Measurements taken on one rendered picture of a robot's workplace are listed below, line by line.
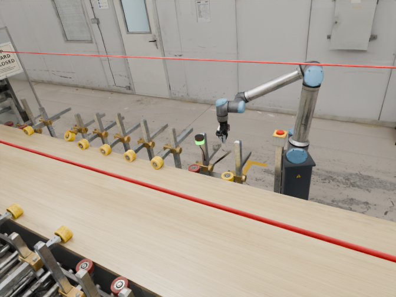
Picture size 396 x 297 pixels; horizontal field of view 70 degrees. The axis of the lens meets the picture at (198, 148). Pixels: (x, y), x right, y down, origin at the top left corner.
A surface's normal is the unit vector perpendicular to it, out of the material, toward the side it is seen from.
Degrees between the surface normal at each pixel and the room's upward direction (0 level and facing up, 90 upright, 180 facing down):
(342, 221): 0
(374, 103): 90
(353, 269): 0
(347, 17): 90
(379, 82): 90
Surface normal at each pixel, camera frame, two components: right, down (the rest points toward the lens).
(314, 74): -0.28, 0.43
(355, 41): -0.49, 0.51
